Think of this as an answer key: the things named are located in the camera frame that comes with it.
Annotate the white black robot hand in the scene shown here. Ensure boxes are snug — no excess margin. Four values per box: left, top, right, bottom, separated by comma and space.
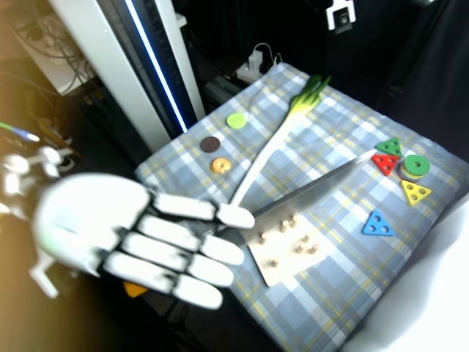
32, 172, 256, 311

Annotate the large silver toy knife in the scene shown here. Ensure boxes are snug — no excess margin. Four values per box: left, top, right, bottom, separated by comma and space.
251, 148, 378, 218

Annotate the green leek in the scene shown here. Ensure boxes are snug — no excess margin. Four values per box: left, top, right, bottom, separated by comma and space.
227, 74, 333, 209

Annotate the orange block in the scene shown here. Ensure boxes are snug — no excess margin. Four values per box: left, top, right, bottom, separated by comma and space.
122, 281, 149, 298

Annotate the white cabinet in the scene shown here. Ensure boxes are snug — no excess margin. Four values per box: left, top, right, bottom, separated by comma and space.
14, 14, 97, 97

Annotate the dark brown disc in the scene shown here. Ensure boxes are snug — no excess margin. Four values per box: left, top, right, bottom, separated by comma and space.
199, 136, 221, 153

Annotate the orange toy cookie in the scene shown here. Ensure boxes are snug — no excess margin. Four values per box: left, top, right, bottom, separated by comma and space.
209, 157, 233, 175

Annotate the white robot column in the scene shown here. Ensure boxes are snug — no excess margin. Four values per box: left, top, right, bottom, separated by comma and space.
47, 0, 206, 155

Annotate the light green disc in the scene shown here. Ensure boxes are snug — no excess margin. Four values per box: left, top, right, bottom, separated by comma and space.
225, 111, 248, 130

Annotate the dark grey box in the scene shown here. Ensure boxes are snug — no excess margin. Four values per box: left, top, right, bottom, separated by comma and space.
202, 74, 241, 107

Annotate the wooden peg board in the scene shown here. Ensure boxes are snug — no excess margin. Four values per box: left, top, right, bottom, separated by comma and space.
245, 211, 331, 288

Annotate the white power strip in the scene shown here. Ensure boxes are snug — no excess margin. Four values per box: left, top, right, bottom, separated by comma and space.
235, 60, 276, 84

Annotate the white charger plug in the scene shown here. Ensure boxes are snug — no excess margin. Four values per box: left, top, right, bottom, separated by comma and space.
248, 42, 274, 70

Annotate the blue yellow plaid cloth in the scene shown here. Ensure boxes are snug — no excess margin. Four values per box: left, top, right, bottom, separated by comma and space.
133, 62, 469, 352

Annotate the blue triangle block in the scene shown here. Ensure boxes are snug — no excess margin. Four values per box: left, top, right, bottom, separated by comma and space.
361, 209, 396, 237

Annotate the red triangle block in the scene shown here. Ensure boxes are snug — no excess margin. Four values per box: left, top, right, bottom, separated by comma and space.
371, 153, 400, 177

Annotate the green triangle block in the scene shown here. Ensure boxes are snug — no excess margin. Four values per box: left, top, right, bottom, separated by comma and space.
375, 137, 403, 158

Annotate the yellow triangle block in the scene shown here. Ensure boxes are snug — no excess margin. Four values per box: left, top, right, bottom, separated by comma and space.
400, 179, 433, 206

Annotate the large white rounded panel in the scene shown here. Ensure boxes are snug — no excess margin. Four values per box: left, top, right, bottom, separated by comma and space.
342, 194, 469, 352

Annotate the black curtain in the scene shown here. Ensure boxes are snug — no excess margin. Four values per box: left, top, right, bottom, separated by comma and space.
171, 0, 469, 122

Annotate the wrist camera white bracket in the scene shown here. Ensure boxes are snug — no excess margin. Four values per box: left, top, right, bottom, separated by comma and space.
325, 0, 358, 34
28, 254, 62, 300

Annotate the green cable with blue tip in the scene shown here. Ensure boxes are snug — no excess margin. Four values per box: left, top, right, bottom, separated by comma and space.
0, 122, 41, 144

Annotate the grey cable tangle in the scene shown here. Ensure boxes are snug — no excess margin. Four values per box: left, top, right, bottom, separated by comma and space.
10, 10, 92, 85

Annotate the coloured ring stack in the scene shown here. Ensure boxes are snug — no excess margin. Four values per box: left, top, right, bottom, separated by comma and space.
396, 159, 428, 183

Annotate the green foam ring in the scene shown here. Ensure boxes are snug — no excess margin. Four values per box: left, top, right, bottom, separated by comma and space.
402, 153, 432, 177

